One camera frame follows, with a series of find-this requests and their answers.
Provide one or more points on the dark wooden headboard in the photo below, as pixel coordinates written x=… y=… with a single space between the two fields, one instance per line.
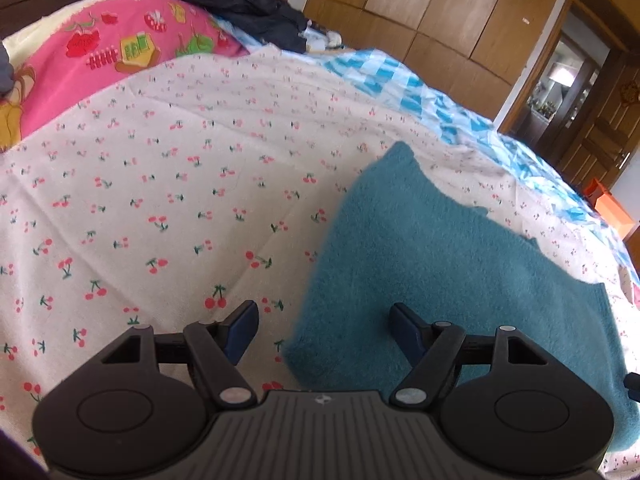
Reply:
x=40 y=0

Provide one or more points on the pink cartoon print blanket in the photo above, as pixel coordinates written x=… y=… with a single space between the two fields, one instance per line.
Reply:
x=125 y=45

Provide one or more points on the small white object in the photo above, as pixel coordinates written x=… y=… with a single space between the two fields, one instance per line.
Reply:
x=332 y=37

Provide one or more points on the cherry print bed sheet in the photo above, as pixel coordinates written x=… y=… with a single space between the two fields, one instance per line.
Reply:
x=150 y=185

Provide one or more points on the wooden wardrobe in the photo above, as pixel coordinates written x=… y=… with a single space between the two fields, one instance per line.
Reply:
x=440 y=15

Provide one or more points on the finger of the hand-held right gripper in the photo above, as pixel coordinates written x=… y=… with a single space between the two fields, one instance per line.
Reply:
x=633 y=381

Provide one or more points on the teal fleece towel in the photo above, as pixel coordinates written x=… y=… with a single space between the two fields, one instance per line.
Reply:
x=425 y=260

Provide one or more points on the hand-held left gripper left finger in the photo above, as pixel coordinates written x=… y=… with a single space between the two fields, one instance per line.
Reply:
x=242 y=329

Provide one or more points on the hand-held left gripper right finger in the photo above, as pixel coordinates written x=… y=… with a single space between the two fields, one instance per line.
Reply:
x=407 y=334

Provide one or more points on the person's dark clothing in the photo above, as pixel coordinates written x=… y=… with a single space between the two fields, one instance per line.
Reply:
x=10 y=460

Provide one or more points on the blue white checkered quilt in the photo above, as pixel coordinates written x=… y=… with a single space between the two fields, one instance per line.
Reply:
x=380 y=77

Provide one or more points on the dark navy jacket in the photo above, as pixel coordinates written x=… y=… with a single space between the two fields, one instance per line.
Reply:
x=240 y=0

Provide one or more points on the orange box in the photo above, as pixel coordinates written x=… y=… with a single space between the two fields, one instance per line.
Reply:
x=612 y=207

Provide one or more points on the brown wooden door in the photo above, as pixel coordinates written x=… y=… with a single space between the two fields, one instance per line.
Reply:
x=605 y=125

